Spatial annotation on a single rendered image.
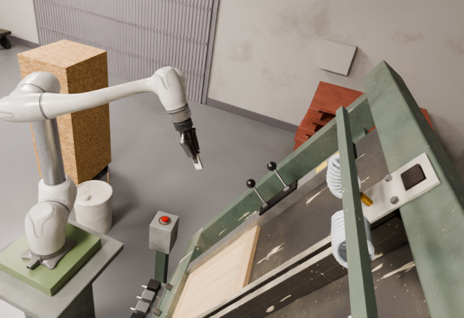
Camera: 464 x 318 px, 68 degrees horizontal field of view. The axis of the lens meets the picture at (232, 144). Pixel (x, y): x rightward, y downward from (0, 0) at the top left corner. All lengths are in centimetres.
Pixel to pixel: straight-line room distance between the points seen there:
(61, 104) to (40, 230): 62
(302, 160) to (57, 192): 117
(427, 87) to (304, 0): 175
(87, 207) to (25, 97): 152
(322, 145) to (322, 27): 310
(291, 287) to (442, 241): 43
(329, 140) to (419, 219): 80
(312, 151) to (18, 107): 113
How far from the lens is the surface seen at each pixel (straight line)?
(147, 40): 534
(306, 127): 365
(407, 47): 445
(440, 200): 69
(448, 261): 61
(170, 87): 131
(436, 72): 455
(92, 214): 291
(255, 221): 139
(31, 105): 146
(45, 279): 189
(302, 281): 92
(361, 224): 51
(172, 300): 164
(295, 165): 150
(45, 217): 177
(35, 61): 298
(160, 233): 188
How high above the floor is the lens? 228
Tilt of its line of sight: 32 degrees down
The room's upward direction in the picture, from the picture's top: 10 degrees clockwise
